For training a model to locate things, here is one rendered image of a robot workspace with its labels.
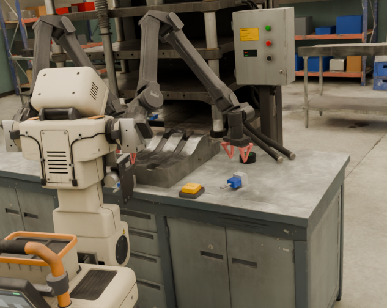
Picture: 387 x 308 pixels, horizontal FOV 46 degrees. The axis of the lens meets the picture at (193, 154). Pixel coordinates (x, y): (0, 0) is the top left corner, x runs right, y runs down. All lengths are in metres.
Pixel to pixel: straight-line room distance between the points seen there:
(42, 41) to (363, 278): 2.06
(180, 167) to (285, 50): 0.90
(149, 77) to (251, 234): 0.74
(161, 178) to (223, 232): 0.35
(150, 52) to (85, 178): 0.51
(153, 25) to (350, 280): 1.79
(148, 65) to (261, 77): 1.07
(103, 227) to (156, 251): 0.61
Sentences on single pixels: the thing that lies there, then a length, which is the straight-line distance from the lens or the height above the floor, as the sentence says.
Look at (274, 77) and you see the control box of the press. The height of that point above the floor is 1.11.
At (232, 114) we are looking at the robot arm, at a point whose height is 1.12.
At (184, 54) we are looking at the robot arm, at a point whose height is 1.36.
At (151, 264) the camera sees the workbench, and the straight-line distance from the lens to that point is 2.25.
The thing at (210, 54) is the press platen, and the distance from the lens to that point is 2.53.
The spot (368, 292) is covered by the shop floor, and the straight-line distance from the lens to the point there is 2.72.
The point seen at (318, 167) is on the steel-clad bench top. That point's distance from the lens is 2.13.
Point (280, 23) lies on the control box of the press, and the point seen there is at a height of 1.40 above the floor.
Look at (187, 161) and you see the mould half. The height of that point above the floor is 0.86.
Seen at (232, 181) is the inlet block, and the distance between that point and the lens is 1.90.
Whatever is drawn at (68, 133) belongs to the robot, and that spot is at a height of 1.20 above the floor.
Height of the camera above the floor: 1.57
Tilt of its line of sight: 19 degrees down
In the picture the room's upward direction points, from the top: 5 degrees counter-clockwise
